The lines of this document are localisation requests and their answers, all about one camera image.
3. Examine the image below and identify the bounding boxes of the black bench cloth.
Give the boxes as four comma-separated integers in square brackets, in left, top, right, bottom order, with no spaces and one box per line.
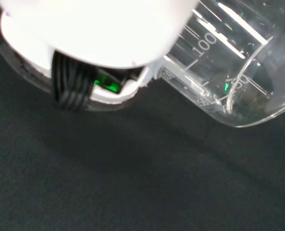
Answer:
[0,0,285,231]

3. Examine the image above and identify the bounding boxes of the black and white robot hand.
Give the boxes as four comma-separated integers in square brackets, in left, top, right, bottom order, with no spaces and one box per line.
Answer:
[0,0,201,113]

